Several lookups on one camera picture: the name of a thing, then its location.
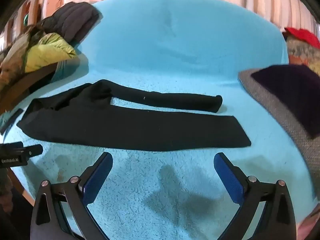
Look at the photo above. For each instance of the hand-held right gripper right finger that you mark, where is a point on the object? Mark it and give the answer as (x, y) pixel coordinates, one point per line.
(228, 180)

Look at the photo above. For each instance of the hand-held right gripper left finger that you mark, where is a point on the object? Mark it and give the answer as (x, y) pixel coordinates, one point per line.
(97, 177)

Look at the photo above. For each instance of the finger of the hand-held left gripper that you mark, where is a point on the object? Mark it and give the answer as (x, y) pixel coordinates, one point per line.
(33, 151)

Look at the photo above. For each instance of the black pants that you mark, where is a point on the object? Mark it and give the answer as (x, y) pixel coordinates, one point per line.
(125, 130)

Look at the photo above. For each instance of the grey knit cushion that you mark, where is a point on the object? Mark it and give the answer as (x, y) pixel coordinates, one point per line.
(275, 110)

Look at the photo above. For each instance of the olive jacket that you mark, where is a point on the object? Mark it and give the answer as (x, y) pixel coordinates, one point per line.
(15, 55)

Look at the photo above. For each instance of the yellow-green puffer jacket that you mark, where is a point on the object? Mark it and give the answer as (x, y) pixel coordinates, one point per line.
(50, 52)

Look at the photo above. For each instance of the dark purple folded cloth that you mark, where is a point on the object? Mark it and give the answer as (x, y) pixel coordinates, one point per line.
(292, 92)

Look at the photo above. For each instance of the light blue fleece blanket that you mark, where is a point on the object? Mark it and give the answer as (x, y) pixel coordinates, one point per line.
(175, 55)

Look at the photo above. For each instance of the dark quilted jacket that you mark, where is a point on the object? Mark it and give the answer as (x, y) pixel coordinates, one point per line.
(72, 20)

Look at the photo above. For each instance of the patterned cloth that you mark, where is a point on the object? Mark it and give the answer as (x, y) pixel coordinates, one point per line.
(300, 52)

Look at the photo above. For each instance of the red cloth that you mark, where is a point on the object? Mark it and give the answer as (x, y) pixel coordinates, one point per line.
(303, 35)

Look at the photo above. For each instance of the brown wooden frame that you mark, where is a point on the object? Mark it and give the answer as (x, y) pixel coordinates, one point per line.
(27, 85)

